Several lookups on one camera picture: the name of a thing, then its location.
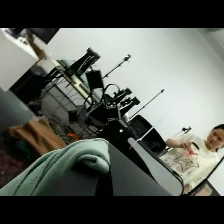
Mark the pale green shirt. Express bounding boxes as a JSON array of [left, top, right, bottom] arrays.
[[0, 137, 111, 197]]

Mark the person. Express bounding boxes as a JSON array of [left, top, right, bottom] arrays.
[[159, 123, 224, 197]]

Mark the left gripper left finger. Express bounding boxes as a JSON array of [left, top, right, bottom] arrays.
[[43, 163, 111, 197]]

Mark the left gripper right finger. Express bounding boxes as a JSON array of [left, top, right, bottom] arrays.
[[99, 142, 173, 197]]

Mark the brown garment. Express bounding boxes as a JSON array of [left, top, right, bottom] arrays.
[[7, 117, 68, 156]]

